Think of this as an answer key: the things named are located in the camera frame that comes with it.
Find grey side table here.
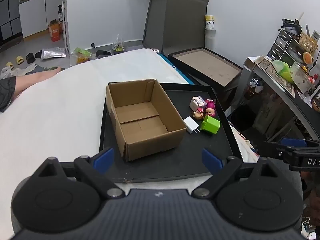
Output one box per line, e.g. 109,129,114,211
235,57,320,142

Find green yellow snack bag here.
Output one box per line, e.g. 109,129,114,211
70,47,92,67

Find brown cardboard box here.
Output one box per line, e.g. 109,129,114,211
105,79,187,162

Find white cabinet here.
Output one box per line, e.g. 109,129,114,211
18,0,67,40

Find grey cardboard sheet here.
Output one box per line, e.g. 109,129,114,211
162,0,208,55

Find pink dinosaur costume figurine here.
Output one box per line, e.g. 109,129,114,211
205,99,217,117

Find green plastic bag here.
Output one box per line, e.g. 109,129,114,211
272,59,299,83

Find small white drawer box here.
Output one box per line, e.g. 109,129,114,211
290,64,316,95

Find white rack pole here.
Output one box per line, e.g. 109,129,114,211
63,0,71,55

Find white charger plug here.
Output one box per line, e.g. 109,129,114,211
183,116,200,135

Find dark shorts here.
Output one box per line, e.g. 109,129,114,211
0,76,17,113

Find person's right forearm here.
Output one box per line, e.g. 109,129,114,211
301,171,320,230

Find black box lid brown inside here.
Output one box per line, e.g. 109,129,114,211
168,47,243,93

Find clear bag with smiley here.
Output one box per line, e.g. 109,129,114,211
111,33,126,55

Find grey drawer organizer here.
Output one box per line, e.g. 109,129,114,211
267,29,304,63

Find wicker basket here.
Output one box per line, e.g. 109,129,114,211
299,32,319,53

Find orange carton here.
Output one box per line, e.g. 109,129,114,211
48,19,62,42

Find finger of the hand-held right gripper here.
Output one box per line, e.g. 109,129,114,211
281,138,307,148
262,142,290,158

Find black tray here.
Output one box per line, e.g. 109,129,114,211
99,82,242,183

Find yellow white bottle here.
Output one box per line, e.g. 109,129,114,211
204,14,216,30

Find person's bare leg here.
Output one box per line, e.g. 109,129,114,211
14,67,66,98

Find silver foil bag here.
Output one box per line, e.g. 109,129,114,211
40,47,67,60

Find white pink cube toy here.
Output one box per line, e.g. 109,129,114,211
189,96,207,112

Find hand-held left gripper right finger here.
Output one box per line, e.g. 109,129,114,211
192,148,280,198

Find small red bow figurine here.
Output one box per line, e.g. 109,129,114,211
193,107,205,120

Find green cube tin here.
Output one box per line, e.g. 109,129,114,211
200,115,221,135

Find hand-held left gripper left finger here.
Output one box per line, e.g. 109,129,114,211
37,147,125,200

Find orange round toy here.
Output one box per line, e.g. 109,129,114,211
302,52,315,64

